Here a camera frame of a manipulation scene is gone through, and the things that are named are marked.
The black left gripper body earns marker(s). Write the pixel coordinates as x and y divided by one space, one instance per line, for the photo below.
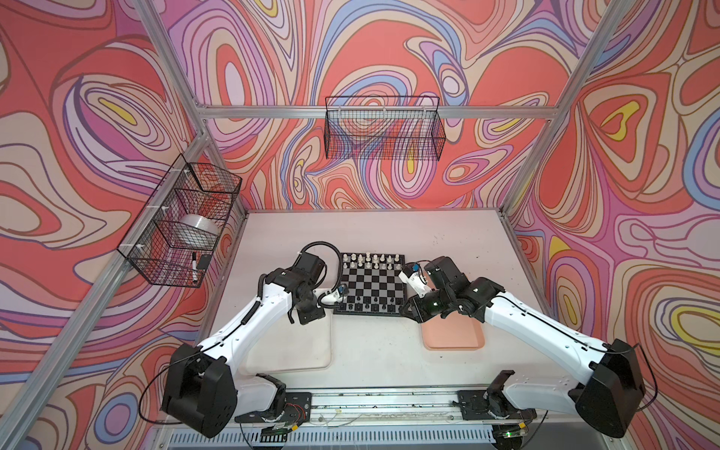
310 310

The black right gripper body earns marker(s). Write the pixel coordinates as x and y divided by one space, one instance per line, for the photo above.
435 303

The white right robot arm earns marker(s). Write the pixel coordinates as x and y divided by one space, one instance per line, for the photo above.
603 383

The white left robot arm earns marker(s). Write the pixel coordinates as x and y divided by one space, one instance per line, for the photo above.
204 389

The pink plastic tray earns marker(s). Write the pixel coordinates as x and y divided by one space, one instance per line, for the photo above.
454 333

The white plastic tray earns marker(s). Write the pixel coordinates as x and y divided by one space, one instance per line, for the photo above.
292 347

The black and grey chessboard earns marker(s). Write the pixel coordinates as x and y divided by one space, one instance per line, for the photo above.
372 284

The silver tape roll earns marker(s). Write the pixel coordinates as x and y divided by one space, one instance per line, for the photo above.
201 223

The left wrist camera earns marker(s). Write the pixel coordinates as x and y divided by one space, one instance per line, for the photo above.
332 299

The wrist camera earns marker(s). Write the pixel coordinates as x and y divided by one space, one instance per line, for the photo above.
413 277
332 299

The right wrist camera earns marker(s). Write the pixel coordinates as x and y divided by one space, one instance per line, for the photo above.
413 277

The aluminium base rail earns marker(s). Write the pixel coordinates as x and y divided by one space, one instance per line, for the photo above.
405 405

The black wire basket left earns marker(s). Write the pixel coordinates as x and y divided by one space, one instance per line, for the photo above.
159 248

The black wire basket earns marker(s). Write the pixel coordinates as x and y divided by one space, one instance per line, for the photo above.
383 128
159 248

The black wire basket back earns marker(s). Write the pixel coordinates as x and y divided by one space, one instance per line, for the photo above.
383 128

